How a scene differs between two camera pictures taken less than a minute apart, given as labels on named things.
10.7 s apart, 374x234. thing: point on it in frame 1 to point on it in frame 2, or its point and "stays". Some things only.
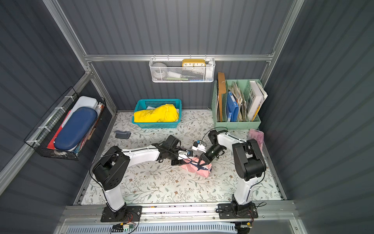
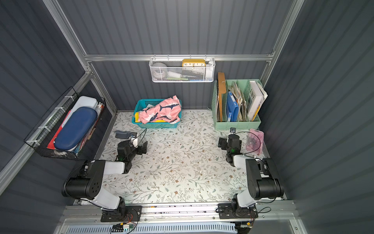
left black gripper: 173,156 to 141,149
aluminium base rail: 278,218 stays
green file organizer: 235,104 stays
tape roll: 159,70 stays
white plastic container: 83,101 stays
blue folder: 232,108 stays
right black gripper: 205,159 to 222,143
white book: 257,95 stays
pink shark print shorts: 193,164 to 167,110
